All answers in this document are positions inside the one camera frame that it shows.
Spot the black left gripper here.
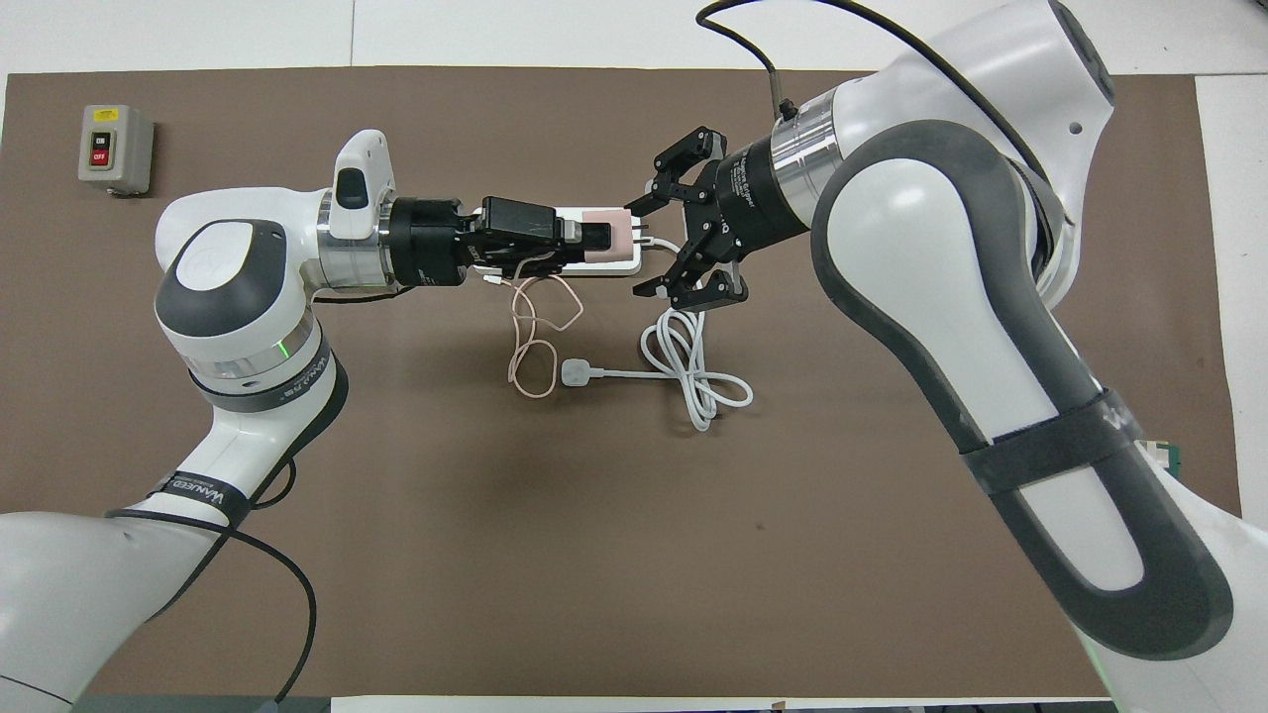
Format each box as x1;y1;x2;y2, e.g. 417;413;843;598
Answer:
386;196;615;290

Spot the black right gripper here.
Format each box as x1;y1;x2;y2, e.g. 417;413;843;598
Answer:
624;126;815;313

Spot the pink charger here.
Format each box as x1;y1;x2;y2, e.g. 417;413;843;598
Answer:
581;208;655;264

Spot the pink charging cable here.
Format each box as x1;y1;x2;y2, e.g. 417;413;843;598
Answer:
485;269;585;400

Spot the white power strip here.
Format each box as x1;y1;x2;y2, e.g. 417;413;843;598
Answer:
550;205;645;279

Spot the brown table mat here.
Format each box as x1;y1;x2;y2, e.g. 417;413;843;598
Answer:
0;66;1244;699

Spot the white power strip cord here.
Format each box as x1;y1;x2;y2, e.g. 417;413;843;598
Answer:
639;236;754;433

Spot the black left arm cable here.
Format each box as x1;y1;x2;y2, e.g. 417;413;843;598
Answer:
104;456;318;706

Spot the grey on-off switch box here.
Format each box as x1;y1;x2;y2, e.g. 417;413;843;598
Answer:
78;104;157;197

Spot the green knife switch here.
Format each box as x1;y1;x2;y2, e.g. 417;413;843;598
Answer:
1139;439;1186;478

